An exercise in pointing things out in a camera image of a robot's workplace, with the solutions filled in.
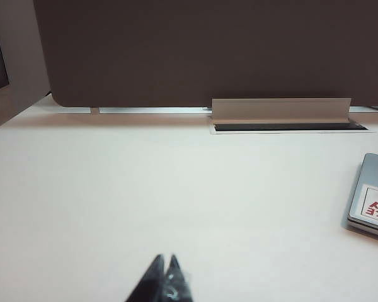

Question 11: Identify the silver closed laptop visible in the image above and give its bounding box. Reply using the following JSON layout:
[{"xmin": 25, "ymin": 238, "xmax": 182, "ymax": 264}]
[{"xmin": 346, "ymin": 152, "xmax": 378, "ymax": 243}]

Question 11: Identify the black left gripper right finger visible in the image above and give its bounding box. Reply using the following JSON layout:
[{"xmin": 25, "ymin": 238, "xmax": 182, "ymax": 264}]
[{"xmin": 163, "ymin": 254, "xmax": 195, "ymax": 302}]

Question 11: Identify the grey fabric desk divider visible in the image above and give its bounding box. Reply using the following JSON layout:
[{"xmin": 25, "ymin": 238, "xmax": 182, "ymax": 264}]
[{"xmin": 33, "ymin": 0, "xmax": 378, "ymax": 111}]

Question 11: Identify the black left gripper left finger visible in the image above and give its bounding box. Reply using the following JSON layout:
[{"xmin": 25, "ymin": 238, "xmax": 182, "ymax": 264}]
[{"xmin": 124, "ymin": 254, "xmax": 167, "ymax": 302}]

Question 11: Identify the white cable flap cover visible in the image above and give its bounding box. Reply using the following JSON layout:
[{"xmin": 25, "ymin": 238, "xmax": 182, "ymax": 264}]
[{"xmin": 211, "ymin": 98, "xmax": 352, "ymax": 124}]

